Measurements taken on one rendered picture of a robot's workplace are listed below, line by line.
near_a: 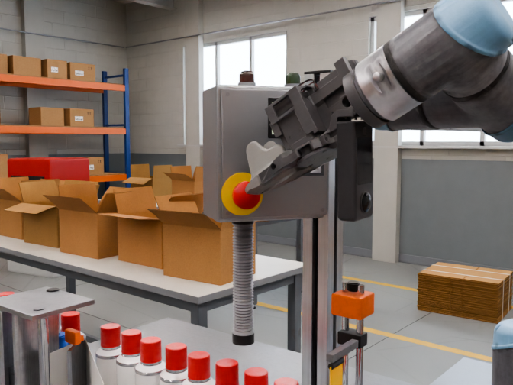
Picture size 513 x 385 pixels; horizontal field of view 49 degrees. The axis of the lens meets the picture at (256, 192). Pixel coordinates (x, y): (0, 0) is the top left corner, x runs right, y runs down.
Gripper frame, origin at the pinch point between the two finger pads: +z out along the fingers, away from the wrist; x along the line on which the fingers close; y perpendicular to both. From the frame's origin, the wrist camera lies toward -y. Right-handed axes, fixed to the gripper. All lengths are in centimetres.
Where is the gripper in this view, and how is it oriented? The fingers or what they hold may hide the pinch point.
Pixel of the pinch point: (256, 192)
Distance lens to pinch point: 73.7
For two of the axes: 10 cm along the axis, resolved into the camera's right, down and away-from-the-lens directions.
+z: -6.9, 4.5, 5.7
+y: -4.0, -8.9, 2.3
